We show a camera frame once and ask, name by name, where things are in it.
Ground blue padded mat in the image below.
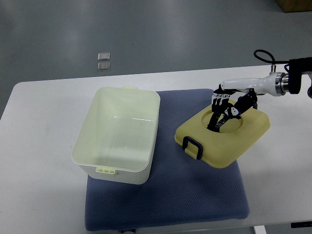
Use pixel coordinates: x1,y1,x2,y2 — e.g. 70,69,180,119
85,89,250,231

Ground white storage box base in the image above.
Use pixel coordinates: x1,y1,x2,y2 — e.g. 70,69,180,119
72,87,160,185

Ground upper metal floor plate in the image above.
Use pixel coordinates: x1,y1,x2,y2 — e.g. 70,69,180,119
97,52,110,61

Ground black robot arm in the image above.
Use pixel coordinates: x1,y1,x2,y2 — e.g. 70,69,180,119
253,49,312,95

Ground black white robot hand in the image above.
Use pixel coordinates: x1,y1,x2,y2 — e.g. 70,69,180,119
207,72,288,132

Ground yellow storage box lid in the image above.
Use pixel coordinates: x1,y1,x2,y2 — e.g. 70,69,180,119
175,105,270,168

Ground brown cardboard box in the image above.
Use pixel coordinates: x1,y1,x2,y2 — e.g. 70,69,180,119
276,0,312,13

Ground lower metal floor plate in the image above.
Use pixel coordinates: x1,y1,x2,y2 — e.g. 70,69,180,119
97,62,111,71

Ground metal floor plate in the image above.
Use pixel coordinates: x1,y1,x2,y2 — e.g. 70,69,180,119
97,52,110,61
97,62,111,71

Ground black table bracket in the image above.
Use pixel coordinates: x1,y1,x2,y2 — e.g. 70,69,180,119
291,221,312,229

